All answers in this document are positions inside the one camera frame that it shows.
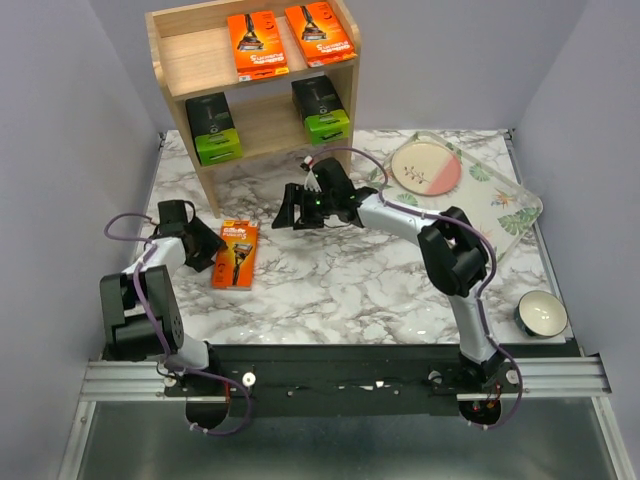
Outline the pink cream round plate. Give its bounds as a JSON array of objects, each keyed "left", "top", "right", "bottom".
[{"left": 390, "top": 141, "right": 462, "bottom": 197}]

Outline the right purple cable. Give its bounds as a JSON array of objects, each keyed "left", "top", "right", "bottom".
[{"left": 312, "top": 146, "right": 524, "bottom": 431}]

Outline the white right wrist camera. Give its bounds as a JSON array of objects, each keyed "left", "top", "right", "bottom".
[{"left": 301, "top": 155, "right": 322, "bottom": 193}]

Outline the black green razor box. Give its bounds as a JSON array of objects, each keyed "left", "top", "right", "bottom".
[
  {"left": 291, "top": 75, "right": 350, "bottom": 146},
  {"left": 185, "top": 93, "right": 243, "bottom": 167}
]

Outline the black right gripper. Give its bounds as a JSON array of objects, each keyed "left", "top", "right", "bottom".
[{"left": 270, "top": 184, "right": 335, "bottom": 232}]

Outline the clear floral tray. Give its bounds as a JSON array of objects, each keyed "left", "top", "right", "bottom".
[{"left": 367, "top": 131, "right": 543, "bottom": 260}]

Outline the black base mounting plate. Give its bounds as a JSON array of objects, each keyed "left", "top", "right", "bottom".
[{"left": 102, "top": 343, "right": 584, "bottom": 435}]

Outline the white dark-rimmed bowl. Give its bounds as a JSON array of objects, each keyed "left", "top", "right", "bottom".
[{"left": 514, "top": 290, "right": 569, "bottom": 338}]

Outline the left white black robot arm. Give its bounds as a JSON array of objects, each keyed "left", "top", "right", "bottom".
[{"left": 99, "top": 200, "right": 227, "bottom": 395}]

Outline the purple cable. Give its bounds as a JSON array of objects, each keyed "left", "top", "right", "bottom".
[
  {"left": 103, "top": 213, "right": 254, "bottom": 437},
  {"left": 312, "top": 146, "right": 524, "bottom": 431}
]

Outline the black green razor box front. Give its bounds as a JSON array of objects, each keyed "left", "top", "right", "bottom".
[{"left": 185, "top": 93, "right": 243, "bottom": 167}]

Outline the orange razor box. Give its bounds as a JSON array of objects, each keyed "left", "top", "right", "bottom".
[
  {"left": 211, "top": 219, "right": 259, "bottom": 290},
  {"left": 284, "top": 1, "right": 357, "bottom": 68},
  {"left": 227, "top": 10, "right": 289, "bottom": 82}
]

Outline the light wooden two-tier shelf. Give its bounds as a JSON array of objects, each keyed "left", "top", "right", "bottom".
[{"left": 145, "top": 1, "right": 360, "bottom": 216}]

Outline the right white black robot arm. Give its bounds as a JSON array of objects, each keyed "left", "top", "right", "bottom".
[{"left": 272, "top": 158, "right": 504, "bottom": 392}]

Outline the aluminium rail frame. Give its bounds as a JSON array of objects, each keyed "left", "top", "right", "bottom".
[{"left": 59, "top": 148, "right": 611, "bottom": 479}]

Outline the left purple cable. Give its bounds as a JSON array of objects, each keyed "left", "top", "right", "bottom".
[{"left": 103, "top": 213, "right": 254, "bottom": 437}]

